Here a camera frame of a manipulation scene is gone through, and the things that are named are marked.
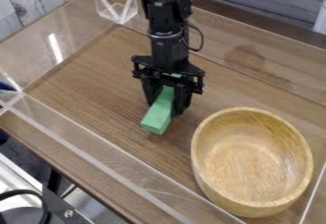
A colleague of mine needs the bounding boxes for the clear acrylic front wall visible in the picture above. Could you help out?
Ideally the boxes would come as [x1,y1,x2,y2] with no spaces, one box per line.
[0,92,246,224]

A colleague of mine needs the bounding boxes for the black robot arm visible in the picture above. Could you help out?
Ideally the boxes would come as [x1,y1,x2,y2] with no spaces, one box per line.
[131,0,205,116]

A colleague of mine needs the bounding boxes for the blue object at left edge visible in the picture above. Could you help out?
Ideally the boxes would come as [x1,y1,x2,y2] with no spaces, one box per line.
[0,81,17,92]

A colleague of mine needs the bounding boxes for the clear acrylic left wall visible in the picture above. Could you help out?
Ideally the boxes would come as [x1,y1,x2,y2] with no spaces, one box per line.
[0,0,114,91]

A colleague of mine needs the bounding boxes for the black table leg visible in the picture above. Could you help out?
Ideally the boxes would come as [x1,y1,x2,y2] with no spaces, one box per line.
[47,170,63,193]

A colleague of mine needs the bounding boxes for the clear acrylic corner bracket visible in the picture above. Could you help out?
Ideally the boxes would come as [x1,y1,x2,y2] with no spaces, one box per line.
[95,0,140,25]

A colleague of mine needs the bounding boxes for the grey metal bracket with screw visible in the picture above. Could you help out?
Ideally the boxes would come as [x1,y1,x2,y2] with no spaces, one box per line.
[42,189,95,224]

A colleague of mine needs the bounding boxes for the black cable lower left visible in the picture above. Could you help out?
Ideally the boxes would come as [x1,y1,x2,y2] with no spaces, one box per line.
[0,189,51,224]

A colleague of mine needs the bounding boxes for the green rectangular block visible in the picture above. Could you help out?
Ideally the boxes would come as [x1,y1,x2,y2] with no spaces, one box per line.
[142,76,176,135]

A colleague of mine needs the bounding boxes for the light wooden bowl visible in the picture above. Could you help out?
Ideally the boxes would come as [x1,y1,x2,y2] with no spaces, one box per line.
[192,107,313,218]

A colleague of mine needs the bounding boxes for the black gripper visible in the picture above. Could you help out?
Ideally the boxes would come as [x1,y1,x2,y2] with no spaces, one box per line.
[131,31,205,116]

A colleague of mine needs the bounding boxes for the clear acrylic wall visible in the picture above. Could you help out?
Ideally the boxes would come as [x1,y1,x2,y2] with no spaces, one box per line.
[121,0,326,107]
[0,92,246,224]
[0,0,114,91]

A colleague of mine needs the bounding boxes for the clear acrylic back wall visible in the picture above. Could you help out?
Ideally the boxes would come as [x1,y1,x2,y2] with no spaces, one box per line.
[121,0,326,107]

